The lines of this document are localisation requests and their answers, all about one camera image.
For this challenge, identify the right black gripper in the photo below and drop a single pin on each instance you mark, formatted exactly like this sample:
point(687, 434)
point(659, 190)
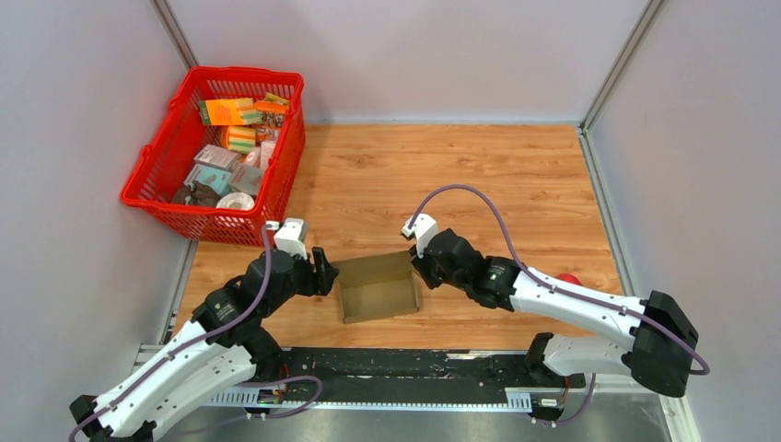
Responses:
point(421, 265)

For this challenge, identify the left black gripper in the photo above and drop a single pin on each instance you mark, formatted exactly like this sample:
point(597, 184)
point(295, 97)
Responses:
point(319, 282)

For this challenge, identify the brown cardboard box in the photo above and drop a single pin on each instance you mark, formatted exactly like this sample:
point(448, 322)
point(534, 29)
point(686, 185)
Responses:
point(377, 287)

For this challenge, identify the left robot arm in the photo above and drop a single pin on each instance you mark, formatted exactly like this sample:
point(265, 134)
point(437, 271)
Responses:
point(223, 344)

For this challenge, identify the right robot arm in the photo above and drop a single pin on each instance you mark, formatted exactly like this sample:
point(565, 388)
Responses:
point(650, 339)

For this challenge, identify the grey pink box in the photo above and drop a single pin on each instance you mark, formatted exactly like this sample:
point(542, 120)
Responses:
point(247, 179)

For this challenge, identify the teal patterned box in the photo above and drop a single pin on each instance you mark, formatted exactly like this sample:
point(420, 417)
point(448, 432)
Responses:
point(216, 179)

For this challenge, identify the orange box in basket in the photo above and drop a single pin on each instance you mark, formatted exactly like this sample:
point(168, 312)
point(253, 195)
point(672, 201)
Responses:
point(225, 112)

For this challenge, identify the white tape roll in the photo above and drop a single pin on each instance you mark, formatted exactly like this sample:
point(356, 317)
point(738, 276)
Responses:
point(236, 201)

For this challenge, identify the red apple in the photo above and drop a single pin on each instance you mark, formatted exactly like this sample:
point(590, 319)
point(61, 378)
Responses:
point(569, 278)

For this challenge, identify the striped sponge pack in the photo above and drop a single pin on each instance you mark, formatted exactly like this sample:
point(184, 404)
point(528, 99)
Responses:
point(241, 139)

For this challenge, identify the red plastic basket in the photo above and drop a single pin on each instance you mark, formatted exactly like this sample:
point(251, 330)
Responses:
point(165, 162)

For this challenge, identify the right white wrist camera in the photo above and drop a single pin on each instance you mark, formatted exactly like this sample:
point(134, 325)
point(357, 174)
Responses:
point(421, 229)

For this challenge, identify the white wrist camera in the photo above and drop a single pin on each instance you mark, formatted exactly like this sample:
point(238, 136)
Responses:
point(421, 229)
point(290, 236)

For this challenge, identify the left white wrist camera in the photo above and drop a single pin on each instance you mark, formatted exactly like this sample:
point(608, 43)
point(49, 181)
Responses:
point(290, 236)

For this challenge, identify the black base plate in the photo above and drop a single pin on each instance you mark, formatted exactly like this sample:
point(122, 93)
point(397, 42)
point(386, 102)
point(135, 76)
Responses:
point(432, 380)

